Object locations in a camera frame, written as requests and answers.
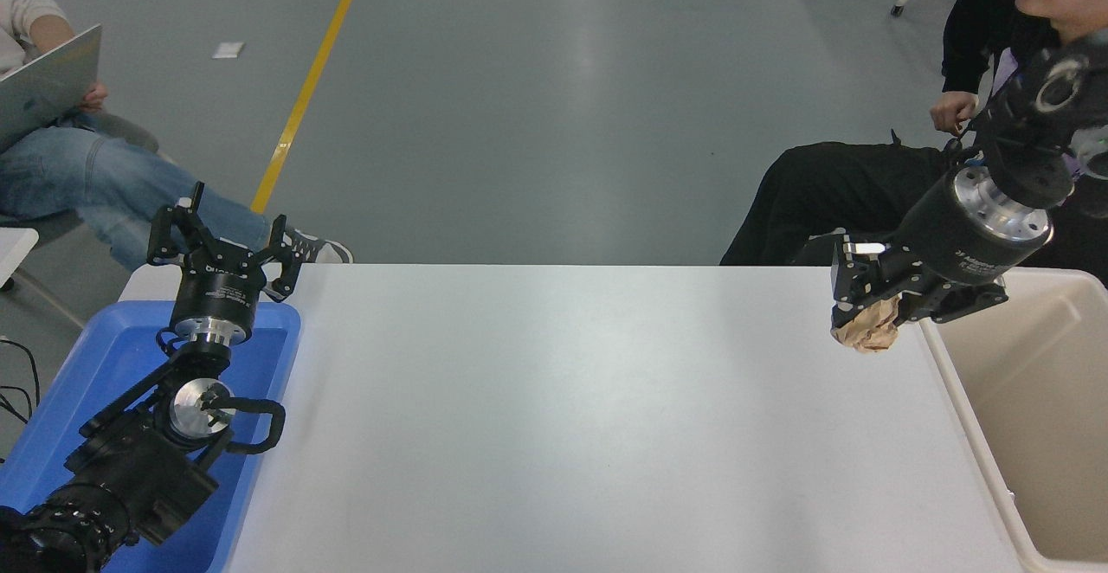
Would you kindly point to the laptop person's forearm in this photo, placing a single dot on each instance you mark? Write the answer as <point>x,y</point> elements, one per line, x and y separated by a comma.
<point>50,34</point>

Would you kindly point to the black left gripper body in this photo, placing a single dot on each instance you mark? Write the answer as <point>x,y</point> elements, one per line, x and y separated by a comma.
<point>216,296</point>

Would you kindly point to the seated person with laptop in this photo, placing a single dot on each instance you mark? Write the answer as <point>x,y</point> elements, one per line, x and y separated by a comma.
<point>78,175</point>

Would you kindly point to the person beside bin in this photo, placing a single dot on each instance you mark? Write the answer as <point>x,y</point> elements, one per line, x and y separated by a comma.
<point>831,192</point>

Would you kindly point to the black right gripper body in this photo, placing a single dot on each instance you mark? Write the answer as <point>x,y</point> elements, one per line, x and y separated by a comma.
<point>943,240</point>

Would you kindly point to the large pale bin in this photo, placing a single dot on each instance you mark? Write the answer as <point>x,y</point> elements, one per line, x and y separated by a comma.
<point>1039,417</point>

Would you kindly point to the laptop person's hand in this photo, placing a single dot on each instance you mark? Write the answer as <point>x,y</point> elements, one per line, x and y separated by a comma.
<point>93,97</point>

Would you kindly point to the blue plastic tray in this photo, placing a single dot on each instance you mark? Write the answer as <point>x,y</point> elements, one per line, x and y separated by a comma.
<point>104,357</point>

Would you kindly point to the grey laptop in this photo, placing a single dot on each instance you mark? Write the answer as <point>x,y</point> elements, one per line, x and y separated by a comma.
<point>43,88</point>

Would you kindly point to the white side table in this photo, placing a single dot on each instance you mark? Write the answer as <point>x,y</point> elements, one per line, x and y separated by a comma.
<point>13,248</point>

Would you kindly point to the grey chair seat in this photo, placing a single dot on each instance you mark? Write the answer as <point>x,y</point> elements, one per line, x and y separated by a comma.
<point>125,131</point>

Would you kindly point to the person's hand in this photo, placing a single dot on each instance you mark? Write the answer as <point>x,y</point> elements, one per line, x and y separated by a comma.
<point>952,112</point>

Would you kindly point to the white paper scrap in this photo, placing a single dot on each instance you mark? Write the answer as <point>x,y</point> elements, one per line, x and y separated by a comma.
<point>228,51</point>

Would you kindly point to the tan paper ball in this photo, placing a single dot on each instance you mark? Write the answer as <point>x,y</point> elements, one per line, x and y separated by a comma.
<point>874,331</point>

